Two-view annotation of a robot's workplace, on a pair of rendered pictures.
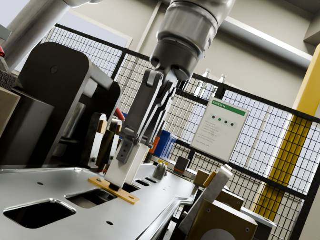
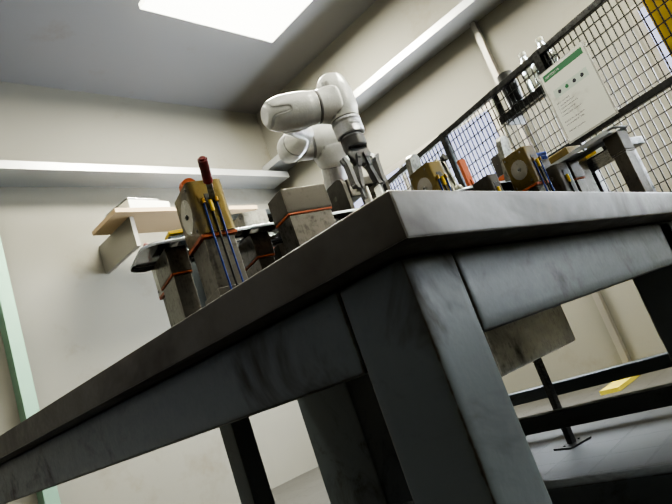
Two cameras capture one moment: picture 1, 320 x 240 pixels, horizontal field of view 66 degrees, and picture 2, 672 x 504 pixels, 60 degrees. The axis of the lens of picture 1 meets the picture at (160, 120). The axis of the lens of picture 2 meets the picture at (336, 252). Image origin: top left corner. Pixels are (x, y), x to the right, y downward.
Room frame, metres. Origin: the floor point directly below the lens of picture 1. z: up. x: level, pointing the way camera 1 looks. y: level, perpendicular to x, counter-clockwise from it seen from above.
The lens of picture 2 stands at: (-0.90, -0.99, 0.58)
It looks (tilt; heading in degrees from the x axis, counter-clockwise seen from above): 12 degrees up; 43
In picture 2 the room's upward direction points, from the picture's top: 20 degrees counter-clockwise
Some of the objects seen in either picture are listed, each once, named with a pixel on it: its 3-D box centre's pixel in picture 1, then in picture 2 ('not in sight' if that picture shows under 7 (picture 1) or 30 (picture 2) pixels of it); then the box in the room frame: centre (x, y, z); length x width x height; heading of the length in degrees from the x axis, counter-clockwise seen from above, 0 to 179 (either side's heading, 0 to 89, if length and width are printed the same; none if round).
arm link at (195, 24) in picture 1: (185, 35); (348, 129); (0.40, 0.02, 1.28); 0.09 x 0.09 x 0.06
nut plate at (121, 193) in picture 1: (115, 186); not in sight; (0.40, 0.02, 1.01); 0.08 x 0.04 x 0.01; 76
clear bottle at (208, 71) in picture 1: (202, 84); (530, 73); (1.50, -0.15, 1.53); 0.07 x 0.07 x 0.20
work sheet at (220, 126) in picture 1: (219, 128); (577, 93); (1.36, -0.32, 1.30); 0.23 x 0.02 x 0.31; 76
